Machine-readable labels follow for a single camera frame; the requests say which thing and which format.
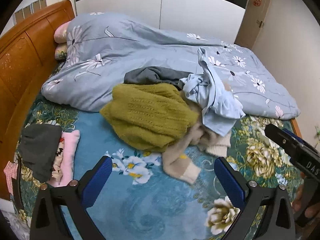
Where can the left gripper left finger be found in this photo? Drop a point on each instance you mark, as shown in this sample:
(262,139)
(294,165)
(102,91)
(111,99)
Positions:
(48,221)

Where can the olive green knit sweater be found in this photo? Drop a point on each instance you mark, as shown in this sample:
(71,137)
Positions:
(148,117)

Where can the blue floral duvet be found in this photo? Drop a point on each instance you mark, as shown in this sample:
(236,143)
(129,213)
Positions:
(103,46)

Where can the light blue shirt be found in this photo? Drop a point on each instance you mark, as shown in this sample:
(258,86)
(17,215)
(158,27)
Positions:
(219,108)

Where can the beige fuzzy sweater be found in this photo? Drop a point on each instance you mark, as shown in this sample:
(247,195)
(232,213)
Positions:
(178,159)

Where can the pink pillow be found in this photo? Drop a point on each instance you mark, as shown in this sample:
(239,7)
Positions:
(60,35)

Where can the folded dark grey garment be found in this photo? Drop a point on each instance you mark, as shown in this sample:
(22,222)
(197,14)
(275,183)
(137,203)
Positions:
(38,146)

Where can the blue floral bed sheet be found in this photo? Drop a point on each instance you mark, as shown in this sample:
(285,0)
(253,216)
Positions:
(140,201)

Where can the beige room door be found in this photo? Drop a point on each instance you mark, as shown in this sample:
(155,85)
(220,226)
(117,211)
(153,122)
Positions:
(252,23)

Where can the pink white striped cloth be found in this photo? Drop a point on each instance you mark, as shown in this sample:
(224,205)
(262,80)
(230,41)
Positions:
(10,172)

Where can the floral pillow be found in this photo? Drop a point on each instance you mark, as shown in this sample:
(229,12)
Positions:
(61,52)

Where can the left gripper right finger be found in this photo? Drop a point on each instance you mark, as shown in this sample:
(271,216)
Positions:
(277,221)

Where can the orange wooden headboard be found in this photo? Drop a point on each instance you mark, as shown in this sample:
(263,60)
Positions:
(27,60)

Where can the white black sliding wardrobe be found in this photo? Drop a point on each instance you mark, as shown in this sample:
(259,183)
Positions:
(200,18)

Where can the folded pink garment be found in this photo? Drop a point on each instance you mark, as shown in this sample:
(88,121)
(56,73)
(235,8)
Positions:
(71,140)

